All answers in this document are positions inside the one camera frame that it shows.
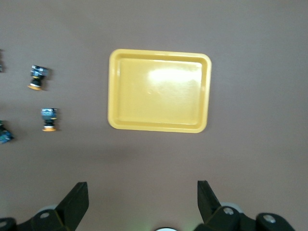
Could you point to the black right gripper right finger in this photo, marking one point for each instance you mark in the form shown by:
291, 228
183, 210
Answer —
211, 214

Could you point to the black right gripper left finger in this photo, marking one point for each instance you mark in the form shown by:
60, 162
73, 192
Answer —
69, 211

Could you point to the yellow push button switch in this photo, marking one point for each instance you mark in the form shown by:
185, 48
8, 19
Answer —
49, 118
37, 77

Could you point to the yellow plastic tray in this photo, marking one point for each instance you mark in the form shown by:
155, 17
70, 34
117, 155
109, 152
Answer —
158, 96

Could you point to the brown table cover mat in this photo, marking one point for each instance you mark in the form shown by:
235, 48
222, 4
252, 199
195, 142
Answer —
154, 29

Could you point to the green push button switch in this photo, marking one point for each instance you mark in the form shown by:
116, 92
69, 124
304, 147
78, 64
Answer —
1, 65
4, 138

